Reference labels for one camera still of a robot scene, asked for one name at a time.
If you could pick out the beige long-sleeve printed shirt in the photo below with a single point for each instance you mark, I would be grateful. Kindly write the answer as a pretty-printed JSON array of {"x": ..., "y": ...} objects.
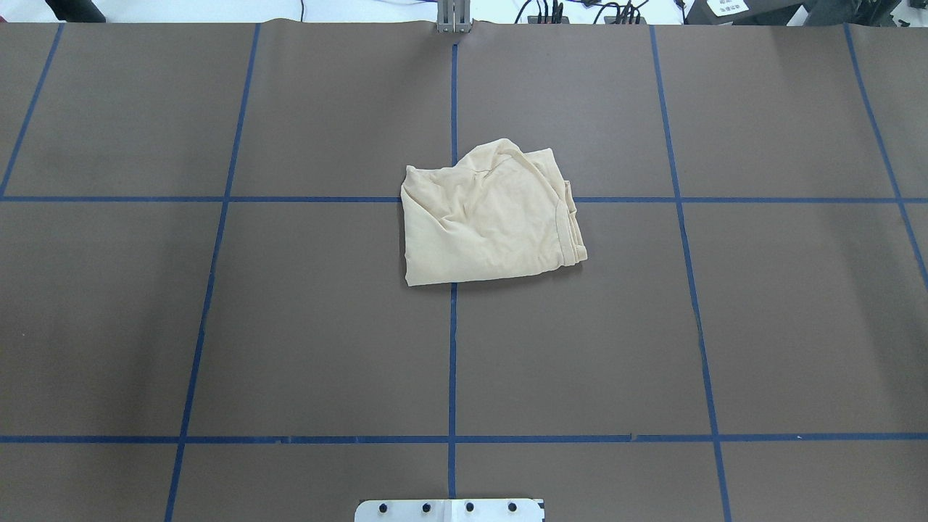
[{"x": 499, "y": 212}]

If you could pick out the grey aluminium camera post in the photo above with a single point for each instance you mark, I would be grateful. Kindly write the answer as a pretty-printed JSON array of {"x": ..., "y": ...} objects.
[{"x": 453, "y": 16}]

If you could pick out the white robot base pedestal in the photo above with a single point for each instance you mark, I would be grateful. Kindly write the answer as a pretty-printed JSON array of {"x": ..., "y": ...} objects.
[{"x": 473, "y": 509}]

